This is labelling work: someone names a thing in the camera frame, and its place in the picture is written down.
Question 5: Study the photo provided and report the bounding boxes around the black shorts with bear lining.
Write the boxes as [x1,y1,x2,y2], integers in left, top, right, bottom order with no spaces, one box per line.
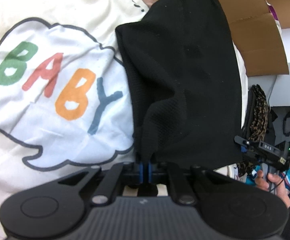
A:
[116,0,242,170]

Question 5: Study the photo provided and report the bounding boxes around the person's right hand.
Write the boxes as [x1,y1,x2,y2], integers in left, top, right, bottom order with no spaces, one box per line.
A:
[254,169,290,209]

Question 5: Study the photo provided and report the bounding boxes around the black bag pile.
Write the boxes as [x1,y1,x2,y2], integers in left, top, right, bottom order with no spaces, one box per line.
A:
[270,106,290,146]

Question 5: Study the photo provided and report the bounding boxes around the leopard print folded garment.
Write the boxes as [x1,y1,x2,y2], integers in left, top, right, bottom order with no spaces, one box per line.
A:
[236,85,270,178]

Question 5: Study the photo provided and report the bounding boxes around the cream bear print bedsheet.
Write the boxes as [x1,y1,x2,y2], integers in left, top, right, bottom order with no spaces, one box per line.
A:
[0,0,249,240]

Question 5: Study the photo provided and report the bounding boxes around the brown cardboard sheet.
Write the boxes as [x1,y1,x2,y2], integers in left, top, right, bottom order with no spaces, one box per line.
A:
[219,0,289,76]

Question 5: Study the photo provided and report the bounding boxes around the purple white refill pouch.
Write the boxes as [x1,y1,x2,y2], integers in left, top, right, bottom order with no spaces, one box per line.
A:
[266,1,281,34]

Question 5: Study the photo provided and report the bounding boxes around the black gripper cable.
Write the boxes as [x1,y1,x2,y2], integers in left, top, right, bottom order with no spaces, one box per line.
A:
[269,139,290,196]

